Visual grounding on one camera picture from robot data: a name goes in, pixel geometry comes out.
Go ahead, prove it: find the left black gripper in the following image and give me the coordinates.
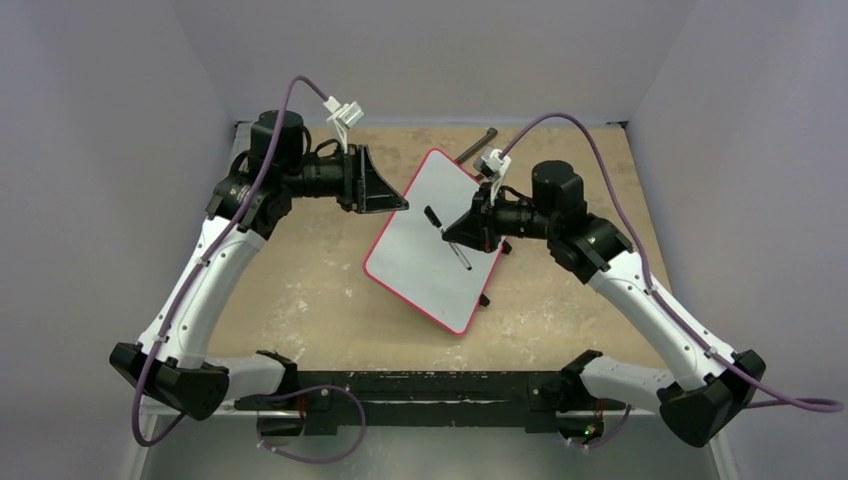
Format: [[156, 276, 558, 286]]
[[283, 143, 408, 213]]

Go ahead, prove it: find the white whiteboard marker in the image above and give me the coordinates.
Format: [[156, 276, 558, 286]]
[[446, 241, 473, 271]]

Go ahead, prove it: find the red framed whiteboard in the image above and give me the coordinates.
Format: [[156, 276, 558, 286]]
[[362, 148, 506, 335]]

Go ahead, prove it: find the black marker cap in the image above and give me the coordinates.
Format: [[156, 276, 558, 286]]
[[424, 205, 443, 232]]

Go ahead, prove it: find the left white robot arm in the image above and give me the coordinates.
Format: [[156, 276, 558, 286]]
[[109, 103, 409, 420]]

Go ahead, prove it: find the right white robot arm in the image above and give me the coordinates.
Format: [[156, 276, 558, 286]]
[[442, 160, 766, 447]]

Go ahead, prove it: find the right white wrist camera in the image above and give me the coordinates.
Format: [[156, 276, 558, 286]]
[[473, 147, 511, 204]]

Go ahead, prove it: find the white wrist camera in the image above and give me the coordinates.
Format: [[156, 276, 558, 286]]
[[323, 96, 364, 149], [473, 147, 511, 204]]

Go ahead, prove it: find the black whiteboard stand bracket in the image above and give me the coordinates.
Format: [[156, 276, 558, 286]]
[[455, 127, 498, 165]]

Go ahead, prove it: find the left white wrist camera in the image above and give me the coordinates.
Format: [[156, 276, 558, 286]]
[[323, 96, 364, 149]]

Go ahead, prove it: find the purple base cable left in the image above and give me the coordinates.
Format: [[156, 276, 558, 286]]
[[256, 384, 368, 465]]

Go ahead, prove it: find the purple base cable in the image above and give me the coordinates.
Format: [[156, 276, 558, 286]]
[[256, 384, 368, 465], [563, 404, 635, 452]]

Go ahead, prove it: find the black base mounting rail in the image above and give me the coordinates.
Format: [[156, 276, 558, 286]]
[[235, 370, 624, 443]]

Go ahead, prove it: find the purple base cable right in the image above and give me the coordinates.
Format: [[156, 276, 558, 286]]
[[563, 404, 635, 452]]

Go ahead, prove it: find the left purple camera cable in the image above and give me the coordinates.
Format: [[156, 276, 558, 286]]
[[130, 75, 331, 448]]

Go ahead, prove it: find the purple camera cable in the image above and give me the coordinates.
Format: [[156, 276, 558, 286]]
[[130, 75, 331, 448], [500, 112, 845, 415]]

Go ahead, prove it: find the aluminium frame rail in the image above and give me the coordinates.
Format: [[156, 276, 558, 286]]
[[140, 396, 237, 421]]

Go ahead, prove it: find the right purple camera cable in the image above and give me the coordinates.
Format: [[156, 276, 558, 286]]
[[500, 112, 845, 415]]

